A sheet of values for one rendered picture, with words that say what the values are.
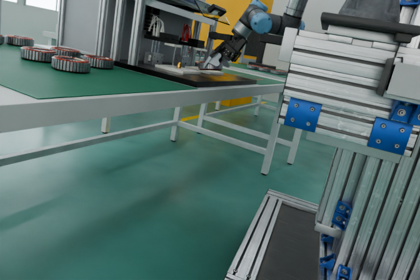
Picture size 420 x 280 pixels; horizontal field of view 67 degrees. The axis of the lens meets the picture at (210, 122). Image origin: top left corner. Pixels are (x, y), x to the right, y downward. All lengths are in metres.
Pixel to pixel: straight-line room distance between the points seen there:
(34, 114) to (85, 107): 0.12
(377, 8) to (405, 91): 0.23
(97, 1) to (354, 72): 1.06
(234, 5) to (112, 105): 4.54
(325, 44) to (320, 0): 5.89
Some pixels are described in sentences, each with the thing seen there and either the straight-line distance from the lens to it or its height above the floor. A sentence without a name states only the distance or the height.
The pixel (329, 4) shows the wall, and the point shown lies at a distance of 6.74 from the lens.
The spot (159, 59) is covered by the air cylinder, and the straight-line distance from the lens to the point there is 1.53.
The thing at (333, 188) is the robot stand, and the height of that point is 0.51.
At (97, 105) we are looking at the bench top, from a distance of 0.76.
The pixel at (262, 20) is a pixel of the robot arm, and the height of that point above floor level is 1.03.
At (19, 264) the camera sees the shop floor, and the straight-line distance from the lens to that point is 1.47.
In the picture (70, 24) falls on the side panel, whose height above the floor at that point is 0.88.
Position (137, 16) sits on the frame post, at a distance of 1.34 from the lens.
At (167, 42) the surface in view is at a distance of 1.45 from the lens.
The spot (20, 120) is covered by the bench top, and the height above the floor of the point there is 0.72.
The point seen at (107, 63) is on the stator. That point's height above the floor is 0.77.
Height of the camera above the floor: 0.91
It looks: 14 degrees down
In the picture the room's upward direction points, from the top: 11 degrees clockwise
